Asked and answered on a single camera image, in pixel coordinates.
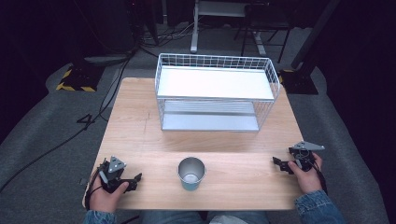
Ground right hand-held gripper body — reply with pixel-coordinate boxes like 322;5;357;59
288;141;326;173

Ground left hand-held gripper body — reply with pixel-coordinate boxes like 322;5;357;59
98;156;138;194

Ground silver metal cup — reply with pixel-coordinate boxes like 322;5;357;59
177;156;207;191

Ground white wire shelf rack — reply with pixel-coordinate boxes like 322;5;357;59
154;52;281;133

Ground person's left hand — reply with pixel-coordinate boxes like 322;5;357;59
88;180;130;215

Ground person's right hand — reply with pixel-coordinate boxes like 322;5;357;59
287;152;324;195

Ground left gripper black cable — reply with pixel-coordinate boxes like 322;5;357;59
84;161;108;211

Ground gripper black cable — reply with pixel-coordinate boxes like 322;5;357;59
311;160;329;196
84;161;108;211

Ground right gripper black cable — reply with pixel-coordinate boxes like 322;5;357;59
311;160;329;196

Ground long black floor cable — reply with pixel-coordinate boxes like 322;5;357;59
0;52;134;194

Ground black yellow striped base plate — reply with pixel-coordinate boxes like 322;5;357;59
277;68;319;96
55;63;106;93

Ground dark slanted metal post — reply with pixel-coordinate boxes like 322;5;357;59
290;0;343;70

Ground black metal chair frame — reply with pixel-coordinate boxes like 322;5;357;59
233;3;294;64

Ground bundle of floor cables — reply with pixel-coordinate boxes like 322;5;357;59
138;18;200;50

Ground white metal desk frame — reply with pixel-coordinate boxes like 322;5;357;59
190;0;269;58

